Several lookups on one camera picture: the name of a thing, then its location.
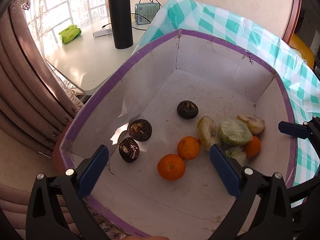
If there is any dark water chestnut with sprout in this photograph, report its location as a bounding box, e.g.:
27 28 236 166
177 100 199 120

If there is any white side table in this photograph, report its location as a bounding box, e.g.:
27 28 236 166
45 20 149 95

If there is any red-brown door frame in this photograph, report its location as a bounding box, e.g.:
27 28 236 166
283 0 302 44

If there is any brown drape curtain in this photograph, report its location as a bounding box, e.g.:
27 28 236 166
1 0 78 157

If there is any teal tin box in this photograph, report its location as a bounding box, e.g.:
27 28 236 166
134 3 161 25

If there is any small orange mandarin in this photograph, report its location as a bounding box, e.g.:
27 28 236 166
244 136 261 158

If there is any floral lace curtain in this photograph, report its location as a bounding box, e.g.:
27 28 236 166
20 0 109 56

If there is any small green fruit piece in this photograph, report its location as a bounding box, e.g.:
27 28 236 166
225 146 247 167

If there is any yellow leather sofa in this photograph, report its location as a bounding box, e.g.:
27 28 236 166
289 33 315 69

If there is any beige fruit half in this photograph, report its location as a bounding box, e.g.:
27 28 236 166
236 114 265 135

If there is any black cable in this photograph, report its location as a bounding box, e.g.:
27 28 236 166
101 0 163 31

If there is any teal white checkered tablecloth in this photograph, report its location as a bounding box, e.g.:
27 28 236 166
132 0 320 208

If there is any green fruit half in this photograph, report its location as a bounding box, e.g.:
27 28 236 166
219 119 253 146

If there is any pale fruit half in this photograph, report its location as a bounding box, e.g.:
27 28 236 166
196 116 221 151

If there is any large dark water chestnut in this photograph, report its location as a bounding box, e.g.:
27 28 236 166
128 119 152 142

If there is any white remote device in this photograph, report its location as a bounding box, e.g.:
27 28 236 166
93 29 113 38

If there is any purple cardboard box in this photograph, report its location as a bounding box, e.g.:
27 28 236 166
60 29 297 239

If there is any black thermos bottle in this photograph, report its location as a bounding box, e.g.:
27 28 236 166
108 0 133 49

